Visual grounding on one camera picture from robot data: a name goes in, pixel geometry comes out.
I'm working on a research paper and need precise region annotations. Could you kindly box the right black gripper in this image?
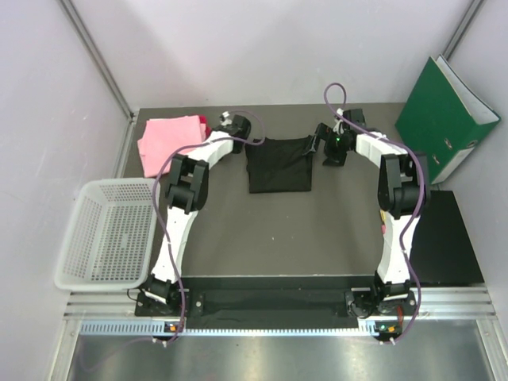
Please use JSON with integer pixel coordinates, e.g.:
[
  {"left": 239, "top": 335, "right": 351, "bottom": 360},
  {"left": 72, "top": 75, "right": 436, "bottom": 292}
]
[{"left": 304, "top": 124, "right": 351, "bottom": 167}]

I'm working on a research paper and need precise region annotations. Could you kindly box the black printed t shirt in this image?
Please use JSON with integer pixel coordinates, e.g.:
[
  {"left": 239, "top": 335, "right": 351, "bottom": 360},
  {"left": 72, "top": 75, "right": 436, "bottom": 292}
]
[{"left": 245, "top": 136, "right": 314, "bottom": 194}]

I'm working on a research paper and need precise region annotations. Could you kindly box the red t shirt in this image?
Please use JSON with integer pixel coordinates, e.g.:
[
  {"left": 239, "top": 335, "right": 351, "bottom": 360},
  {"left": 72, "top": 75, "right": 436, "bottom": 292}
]
[{"left": 198, "top": 115, "right": 211, "bottom": 141}]

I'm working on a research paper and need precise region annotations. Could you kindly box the pink t shirt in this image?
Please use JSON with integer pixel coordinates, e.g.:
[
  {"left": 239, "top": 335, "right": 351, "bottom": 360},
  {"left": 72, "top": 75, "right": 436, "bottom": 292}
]
[{"left": 137, "top": 115, "right": 204, "bottom": 178}]

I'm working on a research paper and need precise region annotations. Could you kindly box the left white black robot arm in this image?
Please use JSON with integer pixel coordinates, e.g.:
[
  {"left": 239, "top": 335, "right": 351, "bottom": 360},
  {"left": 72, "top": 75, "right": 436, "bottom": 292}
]
[{"left": 142, "top": 112, "right": 252, "bottom": 315}]

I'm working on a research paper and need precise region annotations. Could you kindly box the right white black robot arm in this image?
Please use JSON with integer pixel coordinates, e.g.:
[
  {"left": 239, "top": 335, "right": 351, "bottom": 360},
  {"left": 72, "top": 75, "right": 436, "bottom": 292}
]
[{"left": 305, "top": 109, "right": 429, "bottom": 319}]

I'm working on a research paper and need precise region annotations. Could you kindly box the white plastic basket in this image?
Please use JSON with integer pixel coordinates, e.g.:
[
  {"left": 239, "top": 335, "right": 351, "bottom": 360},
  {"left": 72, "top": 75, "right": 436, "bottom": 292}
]
[{"left": 54, "top": 178, "right": 160, "bottom": 292}]

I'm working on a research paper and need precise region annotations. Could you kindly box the black notebook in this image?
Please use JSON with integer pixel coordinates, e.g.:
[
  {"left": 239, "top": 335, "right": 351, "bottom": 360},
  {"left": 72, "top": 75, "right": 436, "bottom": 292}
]
[{"left": 410, "top": 190, "right": 484, "bottom": 287}]

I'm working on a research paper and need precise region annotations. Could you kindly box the green ring binder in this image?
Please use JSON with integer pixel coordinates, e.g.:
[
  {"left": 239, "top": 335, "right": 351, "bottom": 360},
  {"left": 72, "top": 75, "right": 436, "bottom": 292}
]
[{"left": 395, "top": 56, "right": 501, "bottom": 185}]

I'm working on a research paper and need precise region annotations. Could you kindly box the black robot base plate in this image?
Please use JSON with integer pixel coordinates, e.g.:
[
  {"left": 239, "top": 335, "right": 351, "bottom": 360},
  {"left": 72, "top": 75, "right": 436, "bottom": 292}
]
[{"left": 135, "top": 275, "right": 416, "bottom": 330}]

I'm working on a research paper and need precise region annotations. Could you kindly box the perforated grey cable duct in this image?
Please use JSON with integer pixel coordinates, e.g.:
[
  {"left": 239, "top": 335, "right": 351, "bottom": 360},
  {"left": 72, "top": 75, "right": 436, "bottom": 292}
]
[{"left": 79, "top": 320, "right": 395, "bottom": 338}]

